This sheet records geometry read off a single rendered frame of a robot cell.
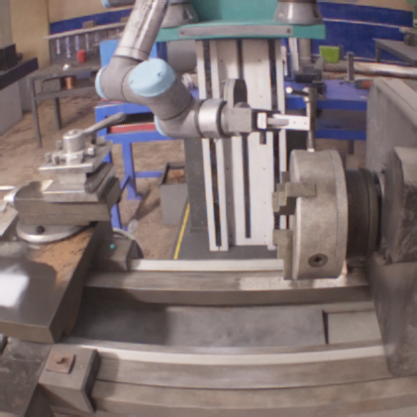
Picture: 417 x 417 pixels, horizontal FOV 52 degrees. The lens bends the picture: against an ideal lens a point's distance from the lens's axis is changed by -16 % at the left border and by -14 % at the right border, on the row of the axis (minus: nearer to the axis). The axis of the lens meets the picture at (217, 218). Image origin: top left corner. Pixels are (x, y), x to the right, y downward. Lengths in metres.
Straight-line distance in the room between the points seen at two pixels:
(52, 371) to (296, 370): 0.50
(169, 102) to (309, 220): 0.37
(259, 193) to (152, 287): 1.06
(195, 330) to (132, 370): 0.30
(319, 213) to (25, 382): 0.66
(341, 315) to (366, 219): 0.46
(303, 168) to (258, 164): 1.24
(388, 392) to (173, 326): 0.61
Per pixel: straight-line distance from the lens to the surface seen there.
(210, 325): 1.23
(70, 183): 1.24
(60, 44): 5.41
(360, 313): 1.29
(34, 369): 0.99
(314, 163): 0.86
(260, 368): 0.97
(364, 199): 0.88
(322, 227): 0.83
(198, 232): 2.38
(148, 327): 1.25
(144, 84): 0.95
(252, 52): 1.94
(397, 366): 0.93
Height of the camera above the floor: 1.55
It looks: 29 degrees down
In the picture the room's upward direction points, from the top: 4 degrees counter-clockwise
